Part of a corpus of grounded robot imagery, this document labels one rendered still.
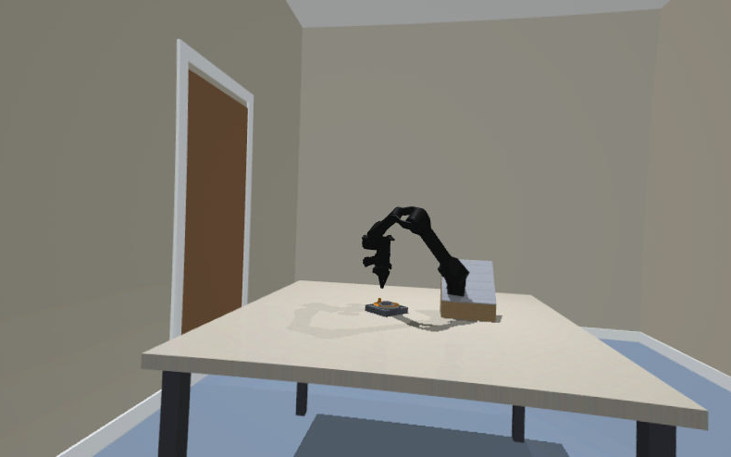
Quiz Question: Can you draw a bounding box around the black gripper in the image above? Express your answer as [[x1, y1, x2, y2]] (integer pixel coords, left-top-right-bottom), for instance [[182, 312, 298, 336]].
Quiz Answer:
[[373, 251, 391, 289]]

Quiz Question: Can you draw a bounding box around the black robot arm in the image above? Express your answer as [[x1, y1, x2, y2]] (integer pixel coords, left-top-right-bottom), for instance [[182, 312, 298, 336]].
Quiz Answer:
[[362, 206, 469, 296]]

